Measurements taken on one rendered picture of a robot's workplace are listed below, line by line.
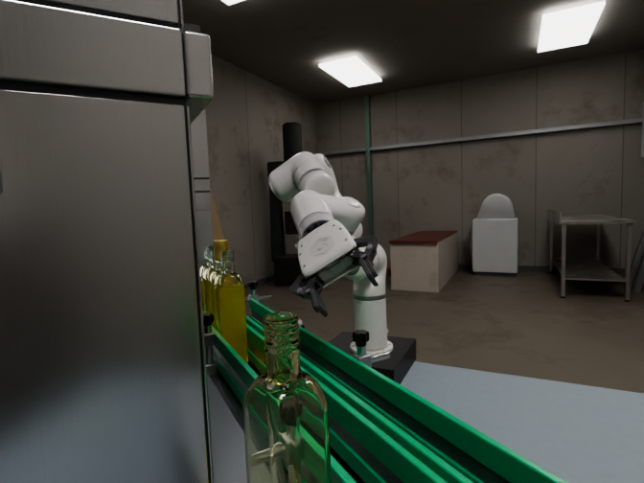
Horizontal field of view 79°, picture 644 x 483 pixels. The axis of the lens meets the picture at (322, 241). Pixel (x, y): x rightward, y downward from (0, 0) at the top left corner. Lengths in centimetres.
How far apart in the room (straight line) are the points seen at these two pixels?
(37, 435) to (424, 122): 781
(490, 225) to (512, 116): 201
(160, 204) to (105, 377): 16
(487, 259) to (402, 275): 180
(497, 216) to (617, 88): 264
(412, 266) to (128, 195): 542
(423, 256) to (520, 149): 300
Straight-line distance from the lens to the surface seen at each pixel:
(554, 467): 91
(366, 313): 112
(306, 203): 76
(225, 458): 65
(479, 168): 774
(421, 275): 570
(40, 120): 39
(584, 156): 779
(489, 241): 699
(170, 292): 39
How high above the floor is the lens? 123
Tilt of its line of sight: 5 degrees down
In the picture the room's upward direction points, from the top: 2 degrees counter-clockwise
